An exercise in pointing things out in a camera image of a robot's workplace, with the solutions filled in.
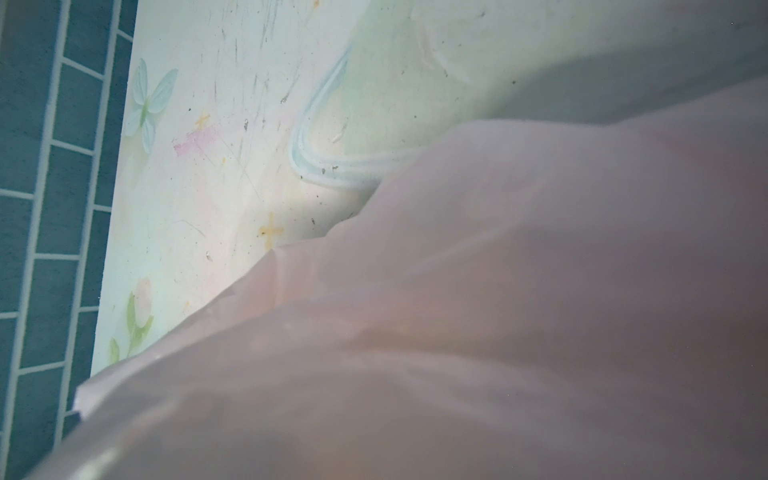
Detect pink plastic bag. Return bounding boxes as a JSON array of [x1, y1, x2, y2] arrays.
[[33, 78, 767, 479]]

